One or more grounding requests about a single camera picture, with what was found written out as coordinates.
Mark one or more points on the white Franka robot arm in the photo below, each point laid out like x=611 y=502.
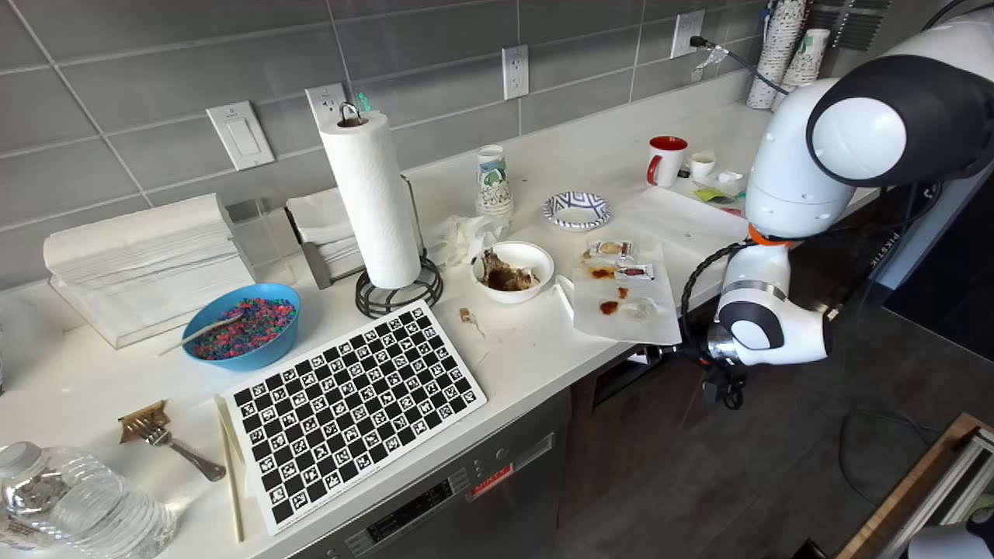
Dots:
x=915 y=116

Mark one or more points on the red white mug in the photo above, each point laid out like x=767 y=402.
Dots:
x=665 y=160

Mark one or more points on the clear plastic container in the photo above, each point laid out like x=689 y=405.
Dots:
x=72 y=497

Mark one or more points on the white bowl with brown food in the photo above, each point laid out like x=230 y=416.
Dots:
x=513 y=272

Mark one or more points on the crumpled clear plastic wrap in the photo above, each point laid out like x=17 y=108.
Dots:
x=456 y=239

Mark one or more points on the white plastic bottle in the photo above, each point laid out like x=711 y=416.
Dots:
x=496 y=198

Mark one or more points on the blue patterned small dish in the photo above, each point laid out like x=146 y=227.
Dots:
x=577 y=211

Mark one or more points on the white paper towel roll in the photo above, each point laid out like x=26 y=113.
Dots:
x=376 y=201

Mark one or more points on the metal napkin dispenser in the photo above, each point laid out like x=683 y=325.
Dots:
x=323 y=234

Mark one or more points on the stainless dishwasher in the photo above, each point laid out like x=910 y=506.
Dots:
x=498 y=502

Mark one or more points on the green wrapper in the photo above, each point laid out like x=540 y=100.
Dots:
x=708 y=192

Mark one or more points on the small white cup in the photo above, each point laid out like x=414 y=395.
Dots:
x=703 y=165

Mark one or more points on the black white checkerboard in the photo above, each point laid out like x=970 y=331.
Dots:
x=348 y=412

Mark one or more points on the blue bowl with sprinkles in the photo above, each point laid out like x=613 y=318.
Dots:
x=242 y=331

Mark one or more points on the wooden chopsticks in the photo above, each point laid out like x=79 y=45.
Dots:
x=230 y=469

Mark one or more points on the stacked paper cups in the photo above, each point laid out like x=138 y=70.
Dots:
x=789 y=56

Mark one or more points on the metal fork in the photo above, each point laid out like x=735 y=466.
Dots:
x=150 y=422

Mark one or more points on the black wire towel holder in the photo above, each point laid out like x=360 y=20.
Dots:
x=399 y=290

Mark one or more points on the white wall outlet right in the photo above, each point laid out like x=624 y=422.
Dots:
x=513 y=65

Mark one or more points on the white wall outlet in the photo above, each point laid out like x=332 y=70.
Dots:
x=513 y=65
x=327 y=108

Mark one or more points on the white light switch plate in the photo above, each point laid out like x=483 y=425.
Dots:
x=241 y=135

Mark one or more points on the wooden frame on floor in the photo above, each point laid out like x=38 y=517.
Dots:
x=940 y=506

